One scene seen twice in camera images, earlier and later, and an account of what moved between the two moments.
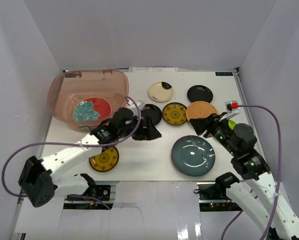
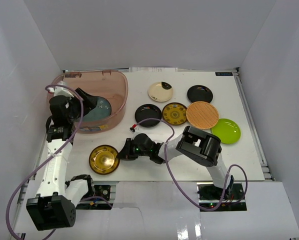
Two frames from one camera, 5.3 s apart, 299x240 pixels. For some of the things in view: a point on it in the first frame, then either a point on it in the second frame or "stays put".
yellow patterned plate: (174, 113) stays put
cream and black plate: (160, 91) stays put
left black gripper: (143, 128) to (82, 104)
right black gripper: (200, 124) to (126, 153)
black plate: (199, 93) stays put
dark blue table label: (224, 73) stays put
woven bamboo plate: (196, 109) stays put
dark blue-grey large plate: (193, 155) to (102, 111)
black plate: (155, 113) stays put
